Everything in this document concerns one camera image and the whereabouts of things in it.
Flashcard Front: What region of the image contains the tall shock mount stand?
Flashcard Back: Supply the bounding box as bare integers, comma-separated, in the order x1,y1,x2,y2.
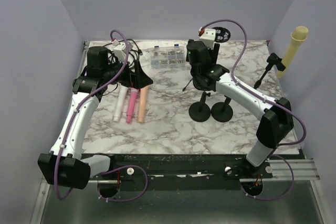
186,27,230,91

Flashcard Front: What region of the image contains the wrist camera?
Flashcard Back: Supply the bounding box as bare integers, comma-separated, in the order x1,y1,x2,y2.
112,40,127,62
198,28,216,49

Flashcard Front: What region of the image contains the clear screw organiser box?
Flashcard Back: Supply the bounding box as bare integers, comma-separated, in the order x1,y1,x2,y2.
149,44,186,70

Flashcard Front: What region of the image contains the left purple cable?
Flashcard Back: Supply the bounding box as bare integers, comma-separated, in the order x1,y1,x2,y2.
55,30,149,204

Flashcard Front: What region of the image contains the aluminium frame rail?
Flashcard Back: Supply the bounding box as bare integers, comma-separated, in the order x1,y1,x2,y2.
266,159,320,181

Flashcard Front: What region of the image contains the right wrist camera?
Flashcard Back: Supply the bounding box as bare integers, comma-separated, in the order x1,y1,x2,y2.
198,28,216,49

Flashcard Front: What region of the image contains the white microphone grey head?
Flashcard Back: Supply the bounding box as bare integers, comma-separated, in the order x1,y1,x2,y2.
113,85,128,122

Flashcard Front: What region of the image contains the pink microphone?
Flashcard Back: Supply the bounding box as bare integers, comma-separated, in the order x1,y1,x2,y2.
126,88,139,124

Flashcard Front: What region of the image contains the black usb cable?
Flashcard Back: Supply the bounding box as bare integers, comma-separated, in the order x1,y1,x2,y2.
106,39,144,67

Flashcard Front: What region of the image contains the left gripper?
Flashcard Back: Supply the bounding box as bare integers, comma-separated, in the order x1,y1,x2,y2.
103,57,153,89

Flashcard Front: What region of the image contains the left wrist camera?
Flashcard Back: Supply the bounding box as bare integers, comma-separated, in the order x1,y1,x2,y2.
112,40,127,62

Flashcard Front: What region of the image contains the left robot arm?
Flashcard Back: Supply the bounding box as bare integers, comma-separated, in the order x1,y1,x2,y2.
38,42,153,189

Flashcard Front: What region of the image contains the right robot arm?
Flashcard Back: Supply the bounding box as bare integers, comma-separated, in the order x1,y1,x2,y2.
186,40,293,178

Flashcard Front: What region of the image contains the clip desk stand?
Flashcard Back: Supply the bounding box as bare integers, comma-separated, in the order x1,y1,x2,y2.
211,97,233,123

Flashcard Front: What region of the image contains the yellow microphone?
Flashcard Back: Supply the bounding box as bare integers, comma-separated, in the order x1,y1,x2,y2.
276,26,309,78

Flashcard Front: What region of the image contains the shock mount desk stand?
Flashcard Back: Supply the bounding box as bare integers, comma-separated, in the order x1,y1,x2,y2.
188,78,211,122

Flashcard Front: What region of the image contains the peach microphone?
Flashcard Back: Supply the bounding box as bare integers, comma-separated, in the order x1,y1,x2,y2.
138,86,149,123

